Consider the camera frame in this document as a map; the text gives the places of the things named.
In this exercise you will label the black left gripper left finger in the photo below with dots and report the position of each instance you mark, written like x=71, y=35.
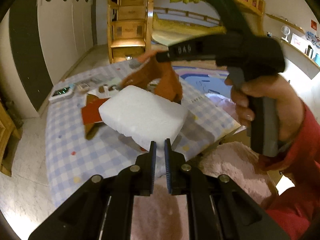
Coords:
x=138, y=179

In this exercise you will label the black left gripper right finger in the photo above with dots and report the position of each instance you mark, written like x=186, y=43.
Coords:
x=182, y=177

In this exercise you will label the white foam block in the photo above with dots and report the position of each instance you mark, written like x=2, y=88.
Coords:
x=143, y=116

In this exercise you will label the orange fuzzy fabric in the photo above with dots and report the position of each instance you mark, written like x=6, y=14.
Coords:
x=147, y=69

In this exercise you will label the red sleeve forearm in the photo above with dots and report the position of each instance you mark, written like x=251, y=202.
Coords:
x=297, y=207

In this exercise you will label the right hand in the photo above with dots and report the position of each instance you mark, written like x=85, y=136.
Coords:
x=290, y=108

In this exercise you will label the rainbow oval rug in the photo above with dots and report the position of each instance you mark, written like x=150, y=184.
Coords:
x=207, y=81

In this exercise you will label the white desk fan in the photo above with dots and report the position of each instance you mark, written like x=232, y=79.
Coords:
x=285, y=30

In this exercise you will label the checkered blue tablecloth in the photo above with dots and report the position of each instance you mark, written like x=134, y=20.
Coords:
x=71, y=159

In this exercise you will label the wooden bunk bed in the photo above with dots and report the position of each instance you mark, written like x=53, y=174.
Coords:
x=203, y=14

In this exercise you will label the yellow bed quilt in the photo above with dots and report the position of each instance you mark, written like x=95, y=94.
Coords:
x=167, y=32

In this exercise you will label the white digital clock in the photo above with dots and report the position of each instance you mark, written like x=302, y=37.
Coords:
x=62, y=94

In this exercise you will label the wooden stair drawers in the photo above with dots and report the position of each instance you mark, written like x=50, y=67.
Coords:
x=129, y=28

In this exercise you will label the wooden corner cabinet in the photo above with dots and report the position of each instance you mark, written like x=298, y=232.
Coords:
x=11, y=133

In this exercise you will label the white wardrobe with round holes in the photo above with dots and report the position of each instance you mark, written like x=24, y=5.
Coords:
x=47, y=38

